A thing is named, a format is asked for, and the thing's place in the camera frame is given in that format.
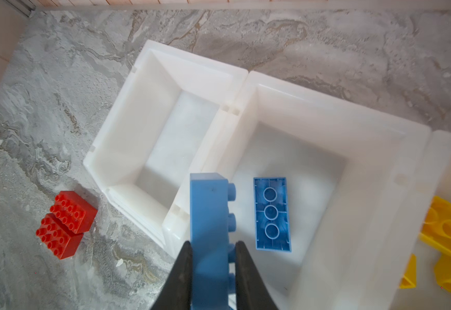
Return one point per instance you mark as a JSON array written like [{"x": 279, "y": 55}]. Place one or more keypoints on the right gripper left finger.
[{"x": 177, "y": 291}]

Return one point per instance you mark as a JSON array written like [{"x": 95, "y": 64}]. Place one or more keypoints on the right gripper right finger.
[{"x": 251, "y": 292}]

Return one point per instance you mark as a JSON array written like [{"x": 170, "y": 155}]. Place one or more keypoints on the blue brick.
[
  {"x": 272, "y": 225},
  {"x": 211, "y": 223}
]

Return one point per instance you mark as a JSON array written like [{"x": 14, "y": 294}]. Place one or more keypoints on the red brick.
[
  {"x": 58, "y": 238},
  {"x": 73, "y": 211}
]

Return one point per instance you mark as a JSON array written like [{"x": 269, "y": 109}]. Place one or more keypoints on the yellow sloped brick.
[{"x": 409, "y": 279}]

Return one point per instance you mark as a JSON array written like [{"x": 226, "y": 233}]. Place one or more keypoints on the yellow long brick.
[{"x": 436, "y": 229}]

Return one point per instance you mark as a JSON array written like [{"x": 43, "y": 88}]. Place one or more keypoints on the left white bin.
[{"x": 169, "y": 121}]

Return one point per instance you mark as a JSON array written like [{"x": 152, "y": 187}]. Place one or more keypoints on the right white bin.
[{"x": 433, "y": 179}]

